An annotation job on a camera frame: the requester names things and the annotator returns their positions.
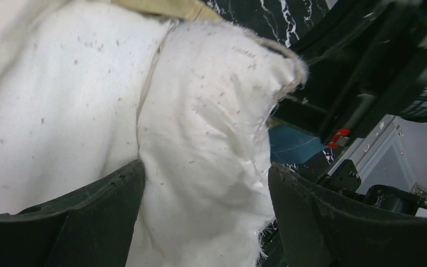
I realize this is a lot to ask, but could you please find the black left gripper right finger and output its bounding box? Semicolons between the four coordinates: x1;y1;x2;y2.
269;164;427;266

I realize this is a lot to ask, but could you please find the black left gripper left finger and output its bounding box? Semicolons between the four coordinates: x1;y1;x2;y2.
0;160;145;266

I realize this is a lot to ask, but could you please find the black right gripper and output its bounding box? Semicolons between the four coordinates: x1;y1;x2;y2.
273;1;427;147

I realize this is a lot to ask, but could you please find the blue beige white pillowcase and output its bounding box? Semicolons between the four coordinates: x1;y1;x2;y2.
110;0;329;165

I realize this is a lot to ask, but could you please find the white pillow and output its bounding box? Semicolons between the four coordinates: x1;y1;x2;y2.
0;1;308;266

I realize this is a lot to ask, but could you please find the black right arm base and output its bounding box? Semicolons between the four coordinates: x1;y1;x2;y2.
316;159;427;216

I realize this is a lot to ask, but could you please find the aluminium table frame rail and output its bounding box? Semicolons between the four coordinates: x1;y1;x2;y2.
329;115;415;194

